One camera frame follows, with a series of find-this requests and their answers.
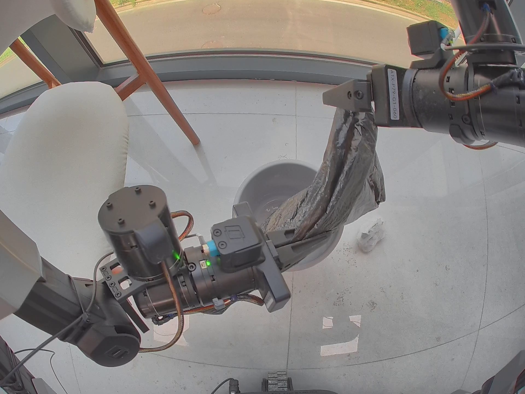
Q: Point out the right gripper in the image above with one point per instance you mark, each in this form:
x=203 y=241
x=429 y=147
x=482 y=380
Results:
x=426 y=97

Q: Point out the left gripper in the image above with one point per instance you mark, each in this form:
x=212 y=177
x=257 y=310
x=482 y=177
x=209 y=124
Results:
x=233 y=285

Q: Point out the black plastic bag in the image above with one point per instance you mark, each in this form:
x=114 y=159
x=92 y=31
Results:
x=348 y=170

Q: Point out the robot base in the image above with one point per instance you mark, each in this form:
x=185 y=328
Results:
x=279 y=384

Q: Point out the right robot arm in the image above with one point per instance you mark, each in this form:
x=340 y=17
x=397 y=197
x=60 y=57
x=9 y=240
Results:
x=484 y=14

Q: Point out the white trash bin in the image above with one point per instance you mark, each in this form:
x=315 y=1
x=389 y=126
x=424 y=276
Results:
x=254 y=179

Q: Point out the window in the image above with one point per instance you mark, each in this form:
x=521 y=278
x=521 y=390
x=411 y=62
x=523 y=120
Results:
x=266 y=14

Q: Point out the white cushioned wooden chair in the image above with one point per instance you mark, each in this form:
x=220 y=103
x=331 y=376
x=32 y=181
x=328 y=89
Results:
x=65 y=158

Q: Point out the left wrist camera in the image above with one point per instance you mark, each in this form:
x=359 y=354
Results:
x=238 y=240

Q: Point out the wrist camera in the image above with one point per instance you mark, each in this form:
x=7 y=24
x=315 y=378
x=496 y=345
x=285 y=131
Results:
x=238 y=240
x=424 y=37

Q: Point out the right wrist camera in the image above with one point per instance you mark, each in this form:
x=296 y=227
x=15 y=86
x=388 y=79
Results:
x=424 y=37

